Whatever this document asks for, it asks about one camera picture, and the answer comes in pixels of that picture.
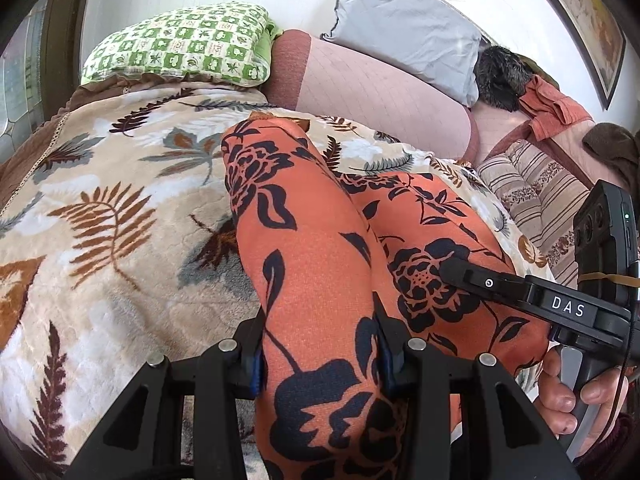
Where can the orange folded cloth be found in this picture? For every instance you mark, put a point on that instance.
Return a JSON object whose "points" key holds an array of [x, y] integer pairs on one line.
{"points": [[551, 112]]}

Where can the framed wall picture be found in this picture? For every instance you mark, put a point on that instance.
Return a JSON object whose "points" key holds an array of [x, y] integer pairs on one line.
{"points": [[600, 41]]}

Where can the stained glass window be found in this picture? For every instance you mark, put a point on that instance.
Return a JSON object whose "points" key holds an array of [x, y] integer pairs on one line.
{"points": [[21, 110]]}

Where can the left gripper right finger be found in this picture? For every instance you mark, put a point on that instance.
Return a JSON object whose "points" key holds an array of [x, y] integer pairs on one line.
{"points": [[466, 419]]}

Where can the orange floral garment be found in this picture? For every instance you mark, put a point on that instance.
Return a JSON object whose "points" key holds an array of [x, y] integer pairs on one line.
{"points": [[324, 242]]}

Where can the black camera box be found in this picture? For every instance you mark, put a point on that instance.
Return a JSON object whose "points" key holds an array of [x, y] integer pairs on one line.
{"points": [[605, 243]]}

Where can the dark brown cloth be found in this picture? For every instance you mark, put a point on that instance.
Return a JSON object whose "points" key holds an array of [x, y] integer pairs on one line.
{"points": [[618, 148]]}

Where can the right hand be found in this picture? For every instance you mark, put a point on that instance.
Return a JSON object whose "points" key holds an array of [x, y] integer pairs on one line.
{"points": [[555, 402]]}

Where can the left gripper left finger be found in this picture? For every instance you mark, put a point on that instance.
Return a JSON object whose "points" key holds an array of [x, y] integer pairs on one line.
{"points": [[177, 420]]}

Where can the green white patterned pillow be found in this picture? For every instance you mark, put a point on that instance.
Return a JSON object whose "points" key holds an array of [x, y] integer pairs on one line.
{"points": [[226, 42]]}

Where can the grey pillow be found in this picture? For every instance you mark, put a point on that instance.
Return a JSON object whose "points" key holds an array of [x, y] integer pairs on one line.
{"points": [[428, 39]]}

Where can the beige leaf-print blanket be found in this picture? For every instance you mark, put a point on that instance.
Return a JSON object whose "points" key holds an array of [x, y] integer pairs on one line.
{"points": [[115, 241]]}

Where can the pink quilted bolster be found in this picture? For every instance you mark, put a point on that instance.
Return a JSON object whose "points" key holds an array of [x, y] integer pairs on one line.
{"points": [[313, 76]]}

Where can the black furry item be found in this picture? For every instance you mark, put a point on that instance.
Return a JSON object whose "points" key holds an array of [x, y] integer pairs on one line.
{"points": [[501, 78]]}

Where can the striped cushion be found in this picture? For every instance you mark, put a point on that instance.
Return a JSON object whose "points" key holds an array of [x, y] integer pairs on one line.
{"points": [[542, 198]]}

